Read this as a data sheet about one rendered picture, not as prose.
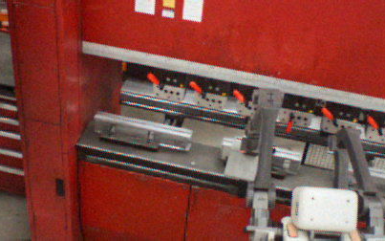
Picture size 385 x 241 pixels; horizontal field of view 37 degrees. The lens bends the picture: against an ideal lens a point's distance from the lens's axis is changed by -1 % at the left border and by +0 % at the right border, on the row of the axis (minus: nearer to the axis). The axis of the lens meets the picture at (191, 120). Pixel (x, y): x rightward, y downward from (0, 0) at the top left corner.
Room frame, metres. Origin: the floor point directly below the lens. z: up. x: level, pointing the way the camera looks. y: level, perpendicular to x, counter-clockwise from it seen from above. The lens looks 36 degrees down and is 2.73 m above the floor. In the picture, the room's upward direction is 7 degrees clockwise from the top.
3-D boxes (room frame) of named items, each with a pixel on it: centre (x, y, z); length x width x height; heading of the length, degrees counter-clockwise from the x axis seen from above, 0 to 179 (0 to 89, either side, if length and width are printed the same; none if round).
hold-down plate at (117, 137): (2.27, 0.30, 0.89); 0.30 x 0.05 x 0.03; 82
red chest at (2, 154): (2.81, 1.13, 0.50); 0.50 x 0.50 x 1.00; 82
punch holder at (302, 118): (2.21, -0.48, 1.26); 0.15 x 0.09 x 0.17; 82
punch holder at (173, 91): (2.30, 0.12, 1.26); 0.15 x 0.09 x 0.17; 82
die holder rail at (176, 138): (2.32, 0.24, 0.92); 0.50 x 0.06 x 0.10; 82
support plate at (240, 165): (2.09, -0.28, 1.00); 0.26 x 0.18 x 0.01; 172
